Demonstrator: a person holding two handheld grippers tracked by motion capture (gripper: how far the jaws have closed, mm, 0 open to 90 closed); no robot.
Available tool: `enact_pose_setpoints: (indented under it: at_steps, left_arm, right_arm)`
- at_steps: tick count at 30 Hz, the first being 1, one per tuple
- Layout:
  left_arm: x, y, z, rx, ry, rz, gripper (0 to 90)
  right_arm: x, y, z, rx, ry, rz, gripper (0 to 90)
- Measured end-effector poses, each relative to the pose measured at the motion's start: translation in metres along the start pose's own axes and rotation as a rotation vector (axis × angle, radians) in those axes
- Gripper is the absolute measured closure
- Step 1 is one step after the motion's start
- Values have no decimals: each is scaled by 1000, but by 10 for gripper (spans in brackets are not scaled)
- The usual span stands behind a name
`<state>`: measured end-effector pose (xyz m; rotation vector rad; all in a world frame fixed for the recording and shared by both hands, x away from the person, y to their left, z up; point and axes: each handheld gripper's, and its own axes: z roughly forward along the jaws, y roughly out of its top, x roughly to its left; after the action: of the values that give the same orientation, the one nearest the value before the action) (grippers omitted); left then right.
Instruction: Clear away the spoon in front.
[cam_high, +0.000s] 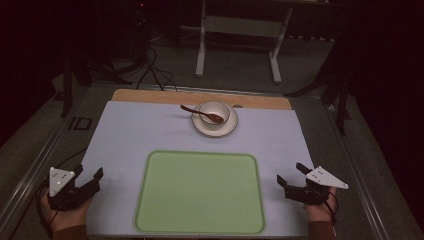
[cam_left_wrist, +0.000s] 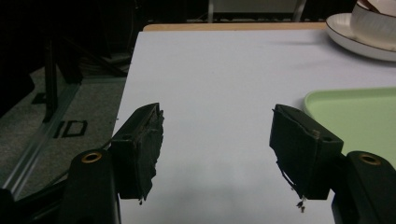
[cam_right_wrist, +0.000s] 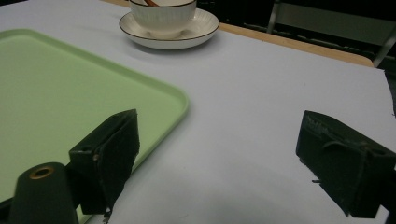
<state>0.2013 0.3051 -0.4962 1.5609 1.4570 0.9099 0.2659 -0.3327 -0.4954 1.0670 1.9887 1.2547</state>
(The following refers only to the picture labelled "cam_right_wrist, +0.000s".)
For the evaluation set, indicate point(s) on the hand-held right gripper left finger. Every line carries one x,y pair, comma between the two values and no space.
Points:
106,161

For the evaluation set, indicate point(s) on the white saucer with dark rim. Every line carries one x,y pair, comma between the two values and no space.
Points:
199,29

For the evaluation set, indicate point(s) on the white ribbed cup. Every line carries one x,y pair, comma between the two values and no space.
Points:
163,15

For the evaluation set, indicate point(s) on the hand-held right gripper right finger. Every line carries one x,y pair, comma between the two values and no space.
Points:
345,165

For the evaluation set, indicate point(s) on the light green plastic tray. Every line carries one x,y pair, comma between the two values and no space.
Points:
77,102

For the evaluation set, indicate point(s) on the metal stand frame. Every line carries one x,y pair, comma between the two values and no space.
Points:
330,25

